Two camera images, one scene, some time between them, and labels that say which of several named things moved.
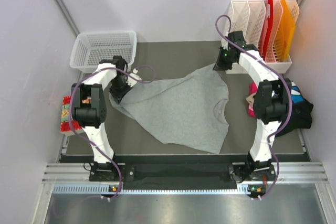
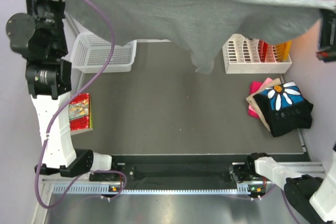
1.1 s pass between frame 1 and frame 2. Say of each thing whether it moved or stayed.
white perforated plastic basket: stayed
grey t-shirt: moved
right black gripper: moved
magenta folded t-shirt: stayed
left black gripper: moved
